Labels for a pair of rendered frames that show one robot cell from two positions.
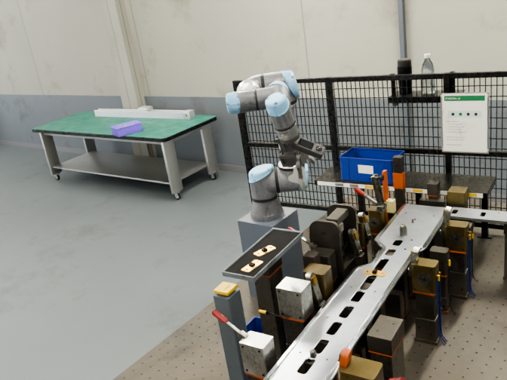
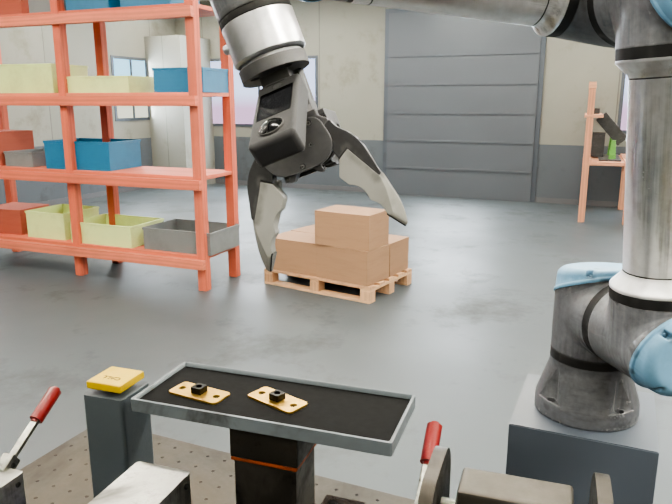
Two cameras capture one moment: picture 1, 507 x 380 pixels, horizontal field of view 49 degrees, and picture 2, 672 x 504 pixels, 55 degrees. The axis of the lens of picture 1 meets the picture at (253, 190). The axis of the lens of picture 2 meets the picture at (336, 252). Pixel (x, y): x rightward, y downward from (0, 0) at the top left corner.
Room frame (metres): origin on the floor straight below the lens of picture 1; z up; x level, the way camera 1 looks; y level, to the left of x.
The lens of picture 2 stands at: (1.73, -0.82, 1.56)
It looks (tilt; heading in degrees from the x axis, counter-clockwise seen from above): 13 degrees down; 73
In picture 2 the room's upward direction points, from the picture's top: straight up
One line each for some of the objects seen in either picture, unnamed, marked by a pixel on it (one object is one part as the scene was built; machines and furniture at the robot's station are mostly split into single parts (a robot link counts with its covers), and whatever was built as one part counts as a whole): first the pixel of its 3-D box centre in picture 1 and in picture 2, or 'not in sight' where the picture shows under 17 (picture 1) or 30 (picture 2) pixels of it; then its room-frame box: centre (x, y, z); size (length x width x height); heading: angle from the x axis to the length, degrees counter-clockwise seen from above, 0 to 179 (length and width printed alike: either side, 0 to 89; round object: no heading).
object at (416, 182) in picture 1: (400, 181); not in sight; (2.73, -0.77, 1.02); 0.90 x 0.22 x 0.03; 55
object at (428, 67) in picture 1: (428, 73); not in sight; (2.84, -0.97, 1.53); 0.07 x 0.07 x 0.20
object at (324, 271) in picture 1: (318, 311); not in sight; (1.85, -0.18, 0.89); 0.12 x 0.08 x 0.38; 55
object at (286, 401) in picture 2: (264, 249); (277, 396); (1.89, -0.01, 1.17); 0.08 x 0.04 x 0.01; 124
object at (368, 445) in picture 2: (264, 252); (274, 402); (1.89, -0.01, 1.16); 0.37 x 0.14 x 0.02; 145
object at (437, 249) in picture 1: (444, 281); not in sight; (1.99, -0.72, 0.84); 0.10 x 0.05 x 0.29; 55
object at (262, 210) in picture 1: (265, 204); (588, 377); (2.37, -0.05, 1.15); 0.15 x 0.15 x 0.10
